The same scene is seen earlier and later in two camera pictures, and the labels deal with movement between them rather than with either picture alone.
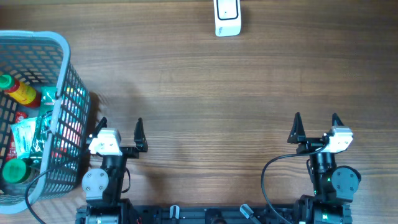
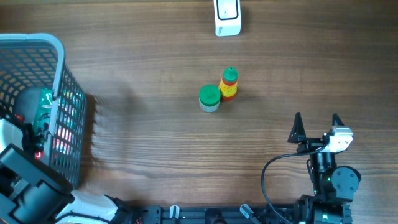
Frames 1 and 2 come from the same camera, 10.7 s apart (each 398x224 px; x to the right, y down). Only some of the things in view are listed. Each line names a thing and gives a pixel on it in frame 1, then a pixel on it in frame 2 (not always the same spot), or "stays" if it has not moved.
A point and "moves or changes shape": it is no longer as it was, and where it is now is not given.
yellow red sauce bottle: (22, 93) to (228, 84)
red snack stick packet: (12, 149) moves or changes shape
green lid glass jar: (17, 170) moves or changes shape
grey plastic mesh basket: (44, 58) stays
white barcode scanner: (227, 18) stays
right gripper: (297, 135) stays
